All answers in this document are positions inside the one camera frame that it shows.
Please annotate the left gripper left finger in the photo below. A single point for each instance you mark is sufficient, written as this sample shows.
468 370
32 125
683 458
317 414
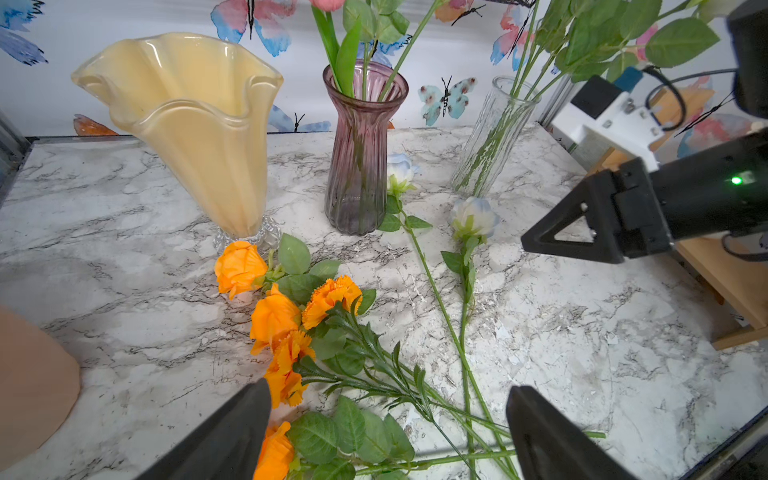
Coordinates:
227 445

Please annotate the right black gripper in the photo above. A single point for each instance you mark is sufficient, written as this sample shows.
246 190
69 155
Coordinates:
621 211

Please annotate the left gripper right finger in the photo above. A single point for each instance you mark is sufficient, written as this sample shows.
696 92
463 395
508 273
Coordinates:
549 446

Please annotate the pink rose pair stem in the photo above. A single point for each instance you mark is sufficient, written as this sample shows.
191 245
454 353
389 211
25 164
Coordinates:
366 22

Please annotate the pink tulip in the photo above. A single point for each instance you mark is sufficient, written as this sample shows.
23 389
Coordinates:
333 42

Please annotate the pink rose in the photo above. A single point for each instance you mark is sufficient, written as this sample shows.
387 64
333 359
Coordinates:
421 26

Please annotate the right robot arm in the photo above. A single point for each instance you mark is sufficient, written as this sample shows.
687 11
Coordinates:
722 189

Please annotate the orange tulip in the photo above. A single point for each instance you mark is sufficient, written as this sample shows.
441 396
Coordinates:
273 453

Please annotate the clear glass vase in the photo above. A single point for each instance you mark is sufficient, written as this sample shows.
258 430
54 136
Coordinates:
506 110

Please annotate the small white rosebud stem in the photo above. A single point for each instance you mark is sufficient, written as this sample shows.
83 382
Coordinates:
473 222

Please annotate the orange ranunculus flower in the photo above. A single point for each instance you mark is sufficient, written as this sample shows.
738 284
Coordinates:
275 325

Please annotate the orange carnation flower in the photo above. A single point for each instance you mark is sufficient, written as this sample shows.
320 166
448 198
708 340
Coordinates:
369 381

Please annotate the wooden corner shelf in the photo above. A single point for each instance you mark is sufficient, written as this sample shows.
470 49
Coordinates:
736 284

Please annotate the orange rose flower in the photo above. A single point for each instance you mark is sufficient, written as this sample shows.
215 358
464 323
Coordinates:
241 269

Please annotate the small white rose stem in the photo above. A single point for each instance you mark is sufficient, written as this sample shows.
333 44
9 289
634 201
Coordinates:
399 176

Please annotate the potted green succulent plant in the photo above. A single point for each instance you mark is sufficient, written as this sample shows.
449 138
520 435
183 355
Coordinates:
40 383

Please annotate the purple glass vase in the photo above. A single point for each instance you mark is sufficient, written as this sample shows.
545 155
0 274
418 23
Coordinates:
356 193

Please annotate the yellow ruffled vase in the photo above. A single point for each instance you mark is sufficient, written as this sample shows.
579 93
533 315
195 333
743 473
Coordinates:
203 105

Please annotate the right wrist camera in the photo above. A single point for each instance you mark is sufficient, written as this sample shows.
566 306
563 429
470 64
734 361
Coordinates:
607 111

